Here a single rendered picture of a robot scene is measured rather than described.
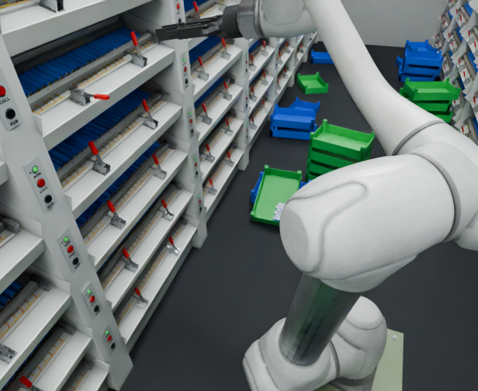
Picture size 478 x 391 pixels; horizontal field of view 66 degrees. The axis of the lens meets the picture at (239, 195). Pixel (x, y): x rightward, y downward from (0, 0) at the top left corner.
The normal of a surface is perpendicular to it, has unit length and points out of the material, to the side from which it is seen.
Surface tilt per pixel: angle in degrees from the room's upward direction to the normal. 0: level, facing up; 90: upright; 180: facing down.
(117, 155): 19
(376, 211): 41
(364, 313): 6
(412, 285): 0
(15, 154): 90
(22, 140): 90
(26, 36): 109
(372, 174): 2
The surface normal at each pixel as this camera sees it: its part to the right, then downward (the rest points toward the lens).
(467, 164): 0.23, -0.62
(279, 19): -0.31, 0.81
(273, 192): -0.15, -0.45
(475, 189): 0.22, -0.22
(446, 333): -0.02, -0.79
